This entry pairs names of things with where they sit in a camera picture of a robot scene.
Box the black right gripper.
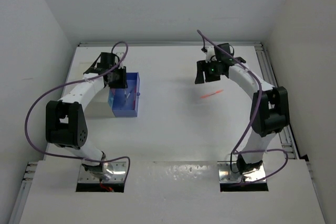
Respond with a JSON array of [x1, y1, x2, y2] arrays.
[[196, 59, 223, 84]]

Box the blue transparent drawer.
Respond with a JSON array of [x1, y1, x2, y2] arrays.
[[108, 72, 140, 118]]

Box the orange gel pen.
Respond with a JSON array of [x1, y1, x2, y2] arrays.
[[200, 89, 224, 99]]

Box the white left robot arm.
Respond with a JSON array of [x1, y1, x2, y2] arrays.
[[46, 52, 128, 180]]

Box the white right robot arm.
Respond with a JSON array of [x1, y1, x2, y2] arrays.
[[195, 43, 290, 174]]

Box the white drawer cabinet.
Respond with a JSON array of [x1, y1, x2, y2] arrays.
[[76, 61, 114, 119]]

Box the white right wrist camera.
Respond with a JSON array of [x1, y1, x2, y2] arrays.
[[201, 46, 216, 62]]

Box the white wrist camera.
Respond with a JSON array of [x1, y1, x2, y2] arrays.
[[201, 46, 216, 62], [115, 52, 125, 63]]

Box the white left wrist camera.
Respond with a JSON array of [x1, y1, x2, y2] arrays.
[[115, 52, 125, 63]]

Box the aluminium frame rail back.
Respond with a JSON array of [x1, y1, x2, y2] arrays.
[[77, 41, 262, 47]]

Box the aluminium frame rail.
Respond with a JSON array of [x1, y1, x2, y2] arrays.
[[77, 41, 262, 47], [255, 43, 300, 159], [8, 162, 38, 224]]

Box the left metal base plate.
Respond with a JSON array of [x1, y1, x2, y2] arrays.
[[78, 162, 126, 183]]

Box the metal base plate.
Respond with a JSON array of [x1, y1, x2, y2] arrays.
[[217, 161, 267, 184], [78, 162, 126, 183]]

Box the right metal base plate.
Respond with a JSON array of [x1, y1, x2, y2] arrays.
[[217, 161, 267, 184]]

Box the aluminium frame rail right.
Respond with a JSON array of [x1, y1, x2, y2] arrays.
[[255, 43, 300, 159]]

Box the aluminium frame rail left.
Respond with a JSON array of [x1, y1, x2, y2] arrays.
[[8, 162, 38, 224]]

